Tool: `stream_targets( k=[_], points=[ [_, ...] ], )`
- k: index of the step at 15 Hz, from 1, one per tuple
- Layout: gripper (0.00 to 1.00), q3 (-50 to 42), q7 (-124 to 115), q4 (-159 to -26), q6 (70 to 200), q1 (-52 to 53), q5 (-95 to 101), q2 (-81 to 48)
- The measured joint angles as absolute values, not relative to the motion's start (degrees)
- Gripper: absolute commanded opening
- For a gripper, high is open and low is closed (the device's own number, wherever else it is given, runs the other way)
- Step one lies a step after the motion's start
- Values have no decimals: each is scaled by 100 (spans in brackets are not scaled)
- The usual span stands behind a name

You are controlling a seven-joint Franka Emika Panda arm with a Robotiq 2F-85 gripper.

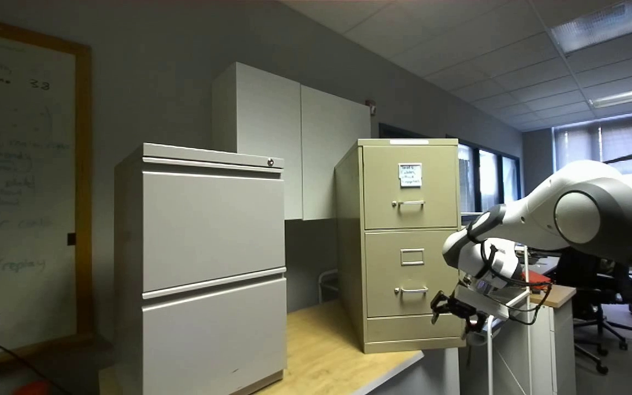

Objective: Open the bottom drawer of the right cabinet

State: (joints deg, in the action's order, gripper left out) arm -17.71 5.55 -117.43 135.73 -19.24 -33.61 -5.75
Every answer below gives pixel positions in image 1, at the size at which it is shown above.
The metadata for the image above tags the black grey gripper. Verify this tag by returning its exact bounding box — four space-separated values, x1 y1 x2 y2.
429 283 512 331

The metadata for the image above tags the silver drawer handle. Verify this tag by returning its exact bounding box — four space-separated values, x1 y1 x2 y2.
390 198 427 218
392 283 429 304

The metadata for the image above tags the beige drawer with label holder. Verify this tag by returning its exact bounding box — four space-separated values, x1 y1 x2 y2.
362 228 464 321

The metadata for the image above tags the beige metal filing cabinet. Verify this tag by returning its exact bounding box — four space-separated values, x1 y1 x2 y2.
332 137 470 356

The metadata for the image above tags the beige drawer with white label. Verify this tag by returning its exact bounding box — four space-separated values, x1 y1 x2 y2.
359 144 463 230

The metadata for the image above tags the grey lateral cabinet drawer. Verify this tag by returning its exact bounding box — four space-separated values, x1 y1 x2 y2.
139 277 290 395
139 169 288 294

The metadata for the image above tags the grey lateral file cabinet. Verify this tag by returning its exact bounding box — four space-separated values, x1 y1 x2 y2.
114 141 290 395

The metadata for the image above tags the metal label holder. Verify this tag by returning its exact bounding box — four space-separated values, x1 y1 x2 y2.
397 247 427 269

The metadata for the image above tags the red small object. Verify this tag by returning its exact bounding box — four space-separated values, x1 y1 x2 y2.
526 271 552 291

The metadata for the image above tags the wooden top desk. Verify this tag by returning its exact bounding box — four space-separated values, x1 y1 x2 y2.
257 298 464 395

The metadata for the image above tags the white paper label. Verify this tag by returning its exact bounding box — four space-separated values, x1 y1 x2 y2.
397 161 426 192

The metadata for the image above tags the dark interior window row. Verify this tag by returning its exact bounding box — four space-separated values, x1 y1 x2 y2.
456 141 525 216

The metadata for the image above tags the black office chair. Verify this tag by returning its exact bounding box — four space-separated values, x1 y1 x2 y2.
552 250 632 375

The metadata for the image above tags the window with blinds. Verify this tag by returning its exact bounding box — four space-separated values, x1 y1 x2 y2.
552 118 632 178

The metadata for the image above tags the fluorescent ceiling light strip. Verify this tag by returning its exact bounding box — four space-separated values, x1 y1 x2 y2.
588 82 632 112

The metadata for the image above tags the ceiling light panel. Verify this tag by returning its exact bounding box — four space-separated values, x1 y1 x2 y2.
549 0 632 56

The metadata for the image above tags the orange object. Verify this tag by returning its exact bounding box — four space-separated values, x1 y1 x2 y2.
13 377 54 395

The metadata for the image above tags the wood framed whiteboard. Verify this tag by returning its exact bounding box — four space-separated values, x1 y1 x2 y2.
0 11 97 353

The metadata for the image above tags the white pedestal cabinet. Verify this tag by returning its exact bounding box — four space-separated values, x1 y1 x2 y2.
460 283 579 395

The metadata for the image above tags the white wire bracket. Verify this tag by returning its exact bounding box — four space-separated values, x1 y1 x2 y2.
316 269 342 304

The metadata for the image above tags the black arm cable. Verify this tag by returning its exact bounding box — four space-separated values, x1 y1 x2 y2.
598 149 632 164

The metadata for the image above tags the white wall cabinet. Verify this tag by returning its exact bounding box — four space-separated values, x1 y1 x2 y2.
210 60 373 225

